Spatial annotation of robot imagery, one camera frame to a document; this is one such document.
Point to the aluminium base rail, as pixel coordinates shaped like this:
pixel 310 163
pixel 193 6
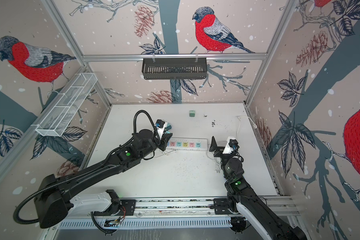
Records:
pixel 156 213

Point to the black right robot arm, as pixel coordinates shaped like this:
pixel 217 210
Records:
pixel 242 198

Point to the white mesh shelf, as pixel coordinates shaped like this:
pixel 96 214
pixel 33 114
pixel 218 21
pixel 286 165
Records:
pixel 69 102

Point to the black wire basket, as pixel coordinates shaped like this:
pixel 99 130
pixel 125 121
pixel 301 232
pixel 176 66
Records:
pixel 175 69

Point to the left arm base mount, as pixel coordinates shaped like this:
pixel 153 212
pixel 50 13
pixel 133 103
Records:
pixel 117 206

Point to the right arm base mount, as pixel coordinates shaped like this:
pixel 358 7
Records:
pixel 223 206

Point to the white multicolour power strip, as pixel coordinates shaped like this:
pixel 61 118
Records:
pixel 188 144

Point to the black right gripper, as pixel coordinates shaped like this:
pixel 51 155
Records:
pixel 215 147

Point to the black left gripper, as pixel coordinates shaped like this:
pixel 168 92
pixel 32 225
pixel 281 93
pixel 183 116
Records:
pixel 164 139

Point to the teal plug adapter left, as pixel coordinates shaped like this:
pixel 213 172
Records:
pixel 167 129

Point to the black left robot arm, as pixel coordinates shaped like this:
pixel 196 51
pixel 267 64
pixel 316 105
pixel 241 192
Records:
pixel 58 198

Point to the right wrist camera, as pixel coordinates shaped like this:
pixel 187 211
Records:
pixel 231 147

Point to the green plug adapter far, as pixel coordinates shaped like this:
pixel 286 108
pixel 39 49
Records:
pixel 192 113

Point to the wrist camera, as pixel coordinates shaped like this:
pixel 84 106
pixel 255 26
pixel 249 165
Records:
pixel 161 125
pixel 231 147

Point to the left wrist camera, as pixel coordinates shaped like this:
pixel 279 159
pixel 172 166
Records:
pixel 161 125

